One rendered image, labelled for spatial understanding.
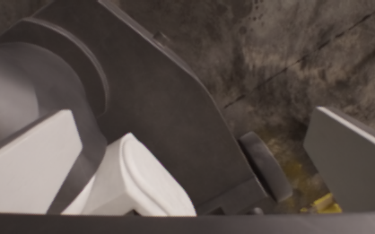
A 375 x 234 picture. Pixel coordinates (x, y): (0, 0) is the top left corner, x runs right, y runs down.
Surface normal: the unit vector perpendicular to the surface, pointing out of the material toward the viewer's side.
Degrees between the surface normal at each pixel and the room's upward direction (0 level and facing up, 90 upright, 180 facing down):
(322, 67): 0
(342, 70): 0
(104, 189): 58
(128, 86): 0
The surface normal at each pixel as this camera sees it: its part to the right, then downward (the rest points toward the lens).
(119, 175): -0.35, -0.45
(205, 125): 0.19, 0.47
